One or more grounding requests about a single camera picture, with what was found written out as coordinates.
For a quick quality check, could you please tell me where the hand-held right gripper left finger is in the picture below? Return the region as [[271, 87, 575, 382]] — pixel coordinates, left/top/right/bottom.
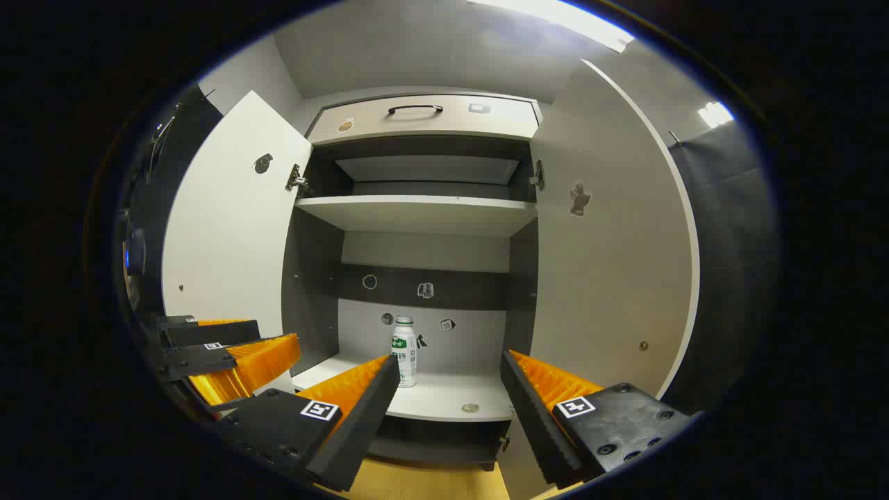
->
[[215, 354, 401, 492]]

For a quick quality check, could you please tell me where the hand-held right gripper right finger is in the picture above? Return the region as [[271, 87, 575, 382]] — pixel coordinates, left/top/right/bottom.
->
[[500, 349, 699, 490]]

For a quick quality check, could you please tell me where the white bottle green label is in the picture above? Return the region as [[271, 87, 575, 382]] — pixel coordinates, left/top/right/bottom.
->
[[391, 317, 418, 388]]

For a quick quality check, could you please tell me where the white cabinet door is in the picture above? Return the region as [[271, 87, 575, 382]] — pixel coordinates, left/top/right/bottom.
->
[[497, 59, 700, 500], [161, 90, 315, 398]]

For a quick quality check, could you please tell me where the white and grey cabinet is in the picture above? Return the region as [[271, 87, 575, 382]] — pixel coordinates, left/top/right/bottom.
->
[[281, 87, 549, 473]]

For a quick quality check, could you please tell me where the white cabinet shelf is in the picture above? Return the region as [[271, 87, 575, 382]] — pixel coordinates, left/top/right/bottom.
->
[[295, 195, 538, 237]]

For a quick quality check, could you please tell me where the white cabinet drawer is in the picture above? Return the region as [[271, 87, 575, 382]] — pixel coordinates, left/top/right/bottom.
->
[[308, 95, 541, 145]]

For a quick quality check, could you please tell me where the black backdrop cloth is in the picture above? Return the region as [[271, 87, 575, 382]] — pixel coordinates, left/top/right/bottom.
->
[[665, 122, 782, 416], [128, 83, 224, 320]]

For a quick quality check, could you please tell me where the small ceiling light panel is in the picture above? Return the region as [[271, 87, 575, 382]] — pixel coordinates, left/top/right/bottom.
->
[[698, 101, 736, 129]]

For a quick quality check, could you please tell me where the long ceiling light panel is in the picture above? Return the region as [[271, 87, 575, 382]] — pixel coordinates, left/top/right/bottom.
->
[[469, 0, 636, 53]]

